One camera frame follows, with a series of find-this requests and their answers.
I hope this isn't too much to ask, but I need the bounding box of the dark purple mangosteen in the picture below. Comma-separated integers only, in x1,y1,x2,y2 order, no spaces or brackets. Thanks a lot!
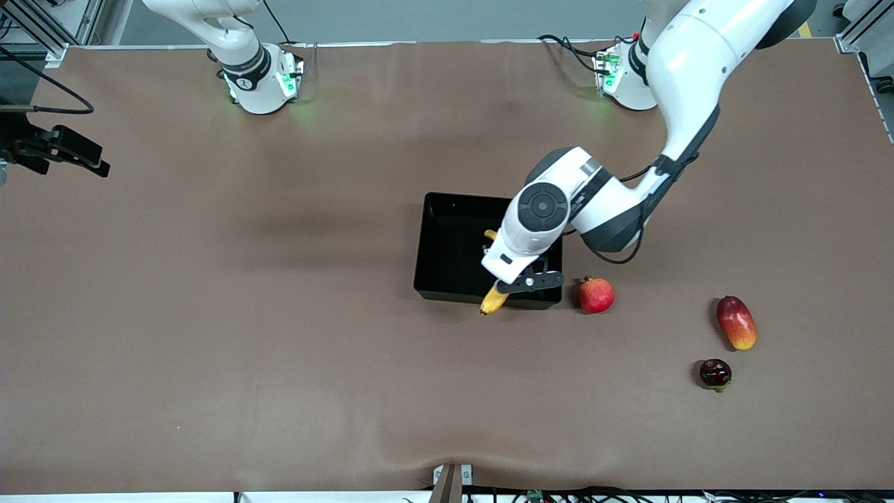
699,358,733,393

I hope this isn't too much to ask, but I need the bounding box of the black base cable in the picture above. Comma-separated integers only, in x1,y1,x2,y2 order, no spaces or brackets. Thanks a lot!
262,0,293,44
536,34,615,74

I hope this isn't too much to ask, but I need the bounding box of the table cover mat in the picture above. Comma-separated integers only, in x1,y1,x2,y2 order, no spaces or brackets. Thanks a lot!
0,41,894,493

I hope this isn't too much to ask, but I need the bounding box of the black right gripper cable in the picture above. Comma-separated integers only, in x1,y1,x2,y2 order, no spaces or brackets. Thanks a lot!
0,45,95,115

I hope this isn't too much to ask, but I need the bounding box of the yellow banana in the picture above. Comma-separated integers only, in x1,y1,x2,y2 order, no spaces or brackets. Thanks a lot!
479,229,511,316

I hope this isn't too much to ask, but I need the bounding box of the red pomegranate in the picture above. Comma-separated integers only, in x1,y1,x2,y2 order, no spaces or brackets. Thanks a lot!
578,276,616,314

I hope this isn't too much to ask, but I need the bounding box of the red yellow mango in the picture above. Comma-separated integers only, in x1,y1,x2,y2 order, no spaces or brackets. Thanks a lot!
717,296,758,351

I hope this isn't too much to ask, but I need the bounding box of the black right base cable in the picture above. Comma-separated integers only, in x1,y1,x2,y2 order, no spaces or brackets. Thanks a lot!
262,0,293,44

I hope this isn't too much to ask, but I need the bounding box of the aluminium frame profile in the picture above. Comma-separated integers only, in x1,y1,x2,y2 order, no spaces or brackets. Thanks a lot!
835,0,894,55
0,0,105,67

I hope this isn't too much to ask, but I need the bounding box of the black plastic box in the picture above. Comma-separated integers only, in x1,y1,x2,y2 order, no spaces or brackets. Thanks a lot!
413,193,564,310

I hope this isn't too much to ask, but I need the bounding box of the black left base cable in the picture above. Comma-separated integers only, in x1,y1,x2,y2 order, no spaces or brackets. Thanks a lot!
536,34,615,74

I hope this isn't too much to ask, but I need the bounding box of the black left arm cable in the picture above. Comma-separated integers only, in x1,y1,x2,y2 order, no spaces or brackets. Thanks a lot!
569,105,720,266

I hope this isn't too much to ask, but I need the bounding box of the grey metal bracket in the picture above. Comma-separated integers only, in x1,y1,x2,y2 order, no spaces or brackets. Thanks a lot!
432,464,474,503

